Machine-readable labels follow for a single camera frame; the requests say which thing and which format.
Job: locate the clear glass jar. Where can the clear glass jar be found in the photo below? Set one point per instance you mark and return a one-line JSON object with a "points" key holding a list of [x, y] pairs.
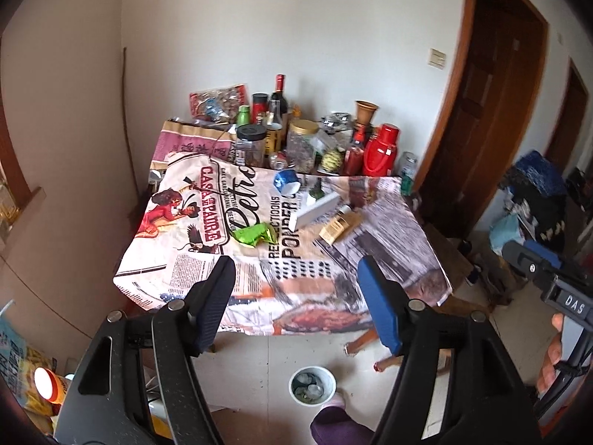
{"points": [[407, 171]]}

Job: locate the dark wooden door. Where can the dark wooden door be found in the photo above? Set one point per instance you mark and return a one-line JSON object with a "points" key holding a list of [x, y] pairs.
{"points": [[491, 102], [567, 120]]}

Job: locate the black printed bag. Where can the black printed bag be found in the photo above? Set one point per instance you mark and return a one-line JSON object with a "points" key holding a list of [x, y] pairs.
{"points": [[539, 222]]}

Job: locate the light blue plastic bag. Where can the light blue plastic bag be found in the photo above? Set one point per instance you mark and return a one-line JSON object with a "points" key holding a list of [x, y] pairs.
{"points": [[506, 231]]}

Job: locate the brown ceramic vase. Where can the brown ceramic vase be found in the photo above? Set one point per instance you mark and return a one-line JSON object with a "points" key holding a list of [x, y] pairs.
{"points": [[367, 113]]}

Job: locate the green capped bottle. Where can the green capped bottle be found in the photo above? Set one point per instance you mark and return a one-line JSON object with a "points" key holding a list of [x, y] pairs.
{"points": [[243, 116]]}

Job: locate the long white box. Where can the long white box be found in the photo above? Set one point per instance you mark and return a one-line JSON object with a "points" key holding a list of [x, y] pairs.
{"points": [[322, 211]]}

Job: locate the brown wooden window frame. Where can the brown wooden window frame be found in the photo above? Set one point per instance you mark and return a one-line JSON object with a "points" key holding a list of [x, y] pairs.
{"points": [[16, 167]]}

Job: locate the red thermos flask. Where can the red thermos flask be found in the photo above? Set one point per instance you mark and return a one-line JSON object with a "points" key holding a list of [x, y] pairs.
{"points": [[381, 150]]}

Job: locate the crumpled plastic packaging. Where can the crumpled plastic packaging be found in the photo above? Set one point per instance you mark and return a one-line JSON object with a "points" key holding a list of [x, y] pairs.
{"points": [[338, 123]]}

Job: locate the small yellow bottle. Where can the small yellow bottle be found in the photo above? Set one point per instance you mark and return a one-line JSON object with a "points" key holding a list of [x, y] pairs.
{"points": [[340, 225]]}

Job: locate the orange lid jar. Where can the orange lid jar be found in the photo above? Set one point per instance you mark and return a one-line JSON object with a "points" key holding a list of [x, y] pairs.
{"points": [[51, 385]]}

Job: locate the red snack bag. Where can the red snack bag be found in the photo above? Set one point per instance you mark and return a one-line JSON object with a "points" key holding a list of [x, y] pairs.
{"points": [[217, 102]]}

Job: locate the dark wine bottle red cap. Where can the dark wine bottle red cap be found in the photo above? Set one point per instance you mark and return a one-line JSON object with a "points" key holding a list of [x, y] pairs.
{"points": [[279, 99]]}

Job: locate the black lid plastic jar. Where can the black lid plastic jar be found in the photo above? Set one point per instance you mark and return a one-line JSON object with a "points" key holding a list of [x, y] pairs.
{"points": [[250, 146]]}

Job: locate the slim red bottle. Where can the slim red bottle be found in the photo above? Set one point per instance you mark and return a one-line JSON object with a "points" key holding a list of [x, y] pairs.
{"points": [[354, 153]]}

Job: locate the yellow green spiky ball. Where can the yellow green spiky ball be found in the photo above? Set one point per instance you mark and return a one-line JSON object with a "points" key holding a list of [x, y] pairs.
{"points": [[332, 161]]}

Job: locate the beige light switch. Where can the beige light switch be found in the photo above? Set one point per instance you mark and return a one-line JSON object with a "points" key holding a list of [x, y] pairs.
{"points": [[436, 58]]}

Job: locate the blue patterned cloth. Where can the blue patterned cloth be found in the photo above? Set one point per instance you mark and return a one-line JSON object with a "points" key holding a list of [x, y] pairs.
{"points": [[532, 174]]}

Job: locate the gold lid plastic jar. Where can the gold lid plastic jar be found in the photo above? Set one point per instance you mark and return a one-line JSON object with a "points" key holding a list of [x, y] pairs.
{"points": [[302, 146]]}

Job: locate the wooden chair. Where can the wooden chair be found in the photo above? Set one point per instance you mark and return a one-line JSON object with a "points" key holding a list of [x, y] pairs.
{"points": [[444, 259]]}

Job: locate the clear bottle yellow label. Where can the clear bottle yellow label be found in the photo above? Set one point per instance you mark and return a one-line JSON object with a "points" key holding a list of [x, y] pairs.
{"points": [[274, 134]]}

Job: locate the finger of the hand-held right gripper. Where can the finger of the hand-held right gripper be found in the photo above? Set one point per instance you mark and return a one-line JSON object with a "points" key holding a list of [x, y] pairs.
{"points": [[528, 264], [546, 250]]}

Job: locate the person's purple pants leg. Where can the person's purple pants leg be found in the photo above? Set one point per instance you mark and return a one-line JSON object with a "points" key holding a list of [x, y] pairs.
{"points": [[340, 426]]}

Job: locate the blue printed plastic bag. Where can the blue printed plastic bag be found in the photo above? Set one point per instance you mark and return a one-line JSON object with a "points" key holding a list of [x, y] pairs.
{"points": [[16, 357]]}

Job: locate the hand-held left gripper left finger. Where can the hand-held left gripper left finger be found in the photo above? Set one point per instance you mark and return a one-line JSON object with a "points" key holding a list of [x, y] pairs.
{"points": [[215, 301]]}

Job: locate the green foil wrapper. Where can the green foil wrapper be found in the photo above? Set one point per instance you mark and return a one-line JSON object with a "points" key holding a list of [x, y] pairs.
{"points": [[252, 234]]}

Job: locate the person's right hand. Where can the person's right hand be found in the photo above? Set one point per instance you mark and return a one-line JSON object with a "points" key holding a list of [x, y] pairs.
{"points": [[552, 357]]}

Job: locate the pink slipper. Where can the pink slipper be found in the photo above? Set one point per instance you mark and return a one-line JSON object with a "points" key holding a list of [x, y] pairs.
{"points": [[332, 401]]}

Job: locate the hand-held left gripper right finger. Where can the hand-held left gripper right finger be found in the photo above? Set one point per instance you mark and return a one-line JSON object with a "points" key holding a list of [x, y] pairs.
{"points": [[380, 306]]}

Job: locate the pink printed woven sack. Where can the pink printed woven sack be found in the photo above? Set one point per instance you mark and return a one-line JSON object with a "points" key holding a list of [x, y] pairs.
{"points": [[190, 141]]}

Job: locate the printed newspaper-style tablecloth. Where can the printed newspaper-style tablecloth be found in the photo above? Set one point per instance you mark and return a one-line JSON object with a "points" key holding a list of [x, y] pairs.
{"points": [[296, 287]]}

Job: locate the white bucket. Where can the white bucket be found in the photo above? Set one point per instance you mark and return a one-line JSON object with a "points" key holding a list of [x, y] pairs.
{"points": [[312, 387]]}

